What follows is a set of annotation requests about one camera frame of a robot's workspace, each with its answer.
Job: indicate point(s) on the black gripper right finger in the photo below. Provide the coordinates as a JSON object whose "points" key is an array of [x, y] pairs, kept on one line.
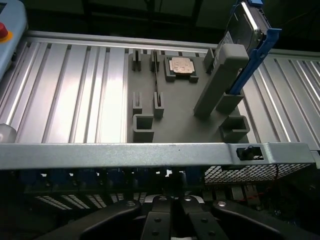
{"points": [[200, 222]]}

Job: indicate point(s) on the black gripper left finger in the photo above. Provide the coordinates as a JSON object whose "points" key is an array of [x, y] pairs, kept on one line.
{"points": [[155, 220]]}

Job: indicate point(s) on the open black PC case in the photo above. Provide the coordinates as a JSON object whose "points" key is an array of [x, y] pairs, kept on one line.
{"points": [[125, 155]]}

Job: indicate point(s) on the grey parts rack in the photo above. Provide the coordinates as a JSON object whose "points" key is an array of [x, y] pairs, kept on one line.
{"points": [[180, 112]]}

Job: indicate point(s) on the green RAM stick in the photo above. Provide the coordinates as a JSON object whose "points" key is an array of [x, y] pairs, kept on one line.
{"points": [[156, 75]]}

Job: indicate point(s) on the silver CPU chip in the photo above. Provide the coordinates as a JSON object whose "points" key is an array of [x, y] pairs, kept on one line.
{"points": [[182, 65]]}

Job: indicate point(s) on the hard disk with blue caddy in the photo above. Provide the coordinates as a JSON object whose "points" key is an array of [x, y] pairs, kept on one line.
{"points": [[246, 27]]}

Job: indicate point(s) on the grey teach pendant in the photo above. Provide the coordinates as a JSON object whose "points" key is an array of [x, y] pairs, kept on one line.
{"points": [[13, 55]]}

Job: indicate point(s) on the red emergency stop button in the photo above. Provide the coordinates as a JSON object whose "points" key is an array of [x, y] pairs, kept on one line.
{"points": [[2, 31]]}

